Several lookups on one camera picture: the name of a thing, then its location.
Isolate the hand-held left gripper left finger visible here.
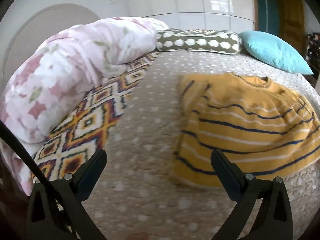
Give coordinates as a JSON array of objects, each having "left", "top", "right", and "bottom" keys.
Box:
[{"left": 26, "top": 149, "right": 108, "bottom": 240}]

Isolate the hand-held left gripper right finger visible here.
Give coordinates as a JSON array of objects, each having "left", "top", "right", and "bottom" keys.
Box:
[{"left": 211, "top": 149, "right": 293, "bottom": 240}]

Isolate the yellow striped sweater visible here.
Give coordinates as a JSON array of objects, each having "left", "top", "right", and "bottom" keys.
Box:
[{"left": 172, "top": 72, "right": 320, "bottom": 188}]

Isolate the geometric patterned blanket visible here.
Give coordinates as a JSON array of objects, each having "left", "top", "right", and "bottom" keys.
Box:
[{"left": 31, "top": 51, "right": 160, "bottom": 195}]

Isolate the bed with dotted cover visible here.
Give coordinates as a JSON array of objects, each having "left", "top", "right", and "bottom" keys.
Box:
[{"left": 32, "top": 49, "right": 320, "bottom": 240}]

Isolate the pink floral quilt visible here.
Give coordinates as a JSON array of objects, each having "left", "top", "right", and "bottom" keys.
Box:
[{"left": 0, "top": 17, "right": 169, "bottom": 195}]

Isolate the light blue pillow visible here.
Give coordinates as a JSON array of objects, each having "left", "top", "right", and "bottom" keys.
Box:
[{"left": 239, "top": 31, "right": 314, "bottom": 75}]

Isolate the olive dotted pillow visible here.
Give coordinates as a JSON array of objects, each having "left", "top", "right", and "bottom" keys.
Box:
[{"left": 155, "top": 29, "right": 243, "bottom": 55}]

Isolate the cluttered shoe rack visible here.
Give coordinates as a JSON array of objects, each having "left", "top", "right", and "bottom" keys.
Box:
[{"left": 306, "top": 31, "right": 320, "bottom": 65}]

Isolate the beige arched headboard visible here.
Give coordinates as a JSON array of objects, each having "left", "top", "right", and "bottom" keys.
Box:
[{"left": 0, "top": 4, "right": 100, "bottom": 85}]

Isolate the green curtain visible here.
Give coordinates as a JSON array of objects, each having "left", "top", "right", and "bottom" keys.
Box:
[{"left": 255, "top": 0, "right": 279, "bottom": 34}]

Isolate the wooden door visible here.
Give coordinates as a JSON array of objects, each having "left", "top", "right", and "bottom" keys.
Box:
[{"left": 277, "top": 0, "right": 307, "bottom": 55}]

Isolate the white glossy wardrobe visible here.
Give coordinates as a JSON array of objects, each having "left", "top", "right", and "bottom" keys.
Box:
[{"left": 122, "top": 0, "right": 258, "bottom": 32}]

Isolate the black cable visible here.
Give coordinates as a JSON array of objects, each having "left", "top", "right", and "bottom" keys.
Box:
[{"left": 0, "top": 120, "right": 75, "bottom": 240}]

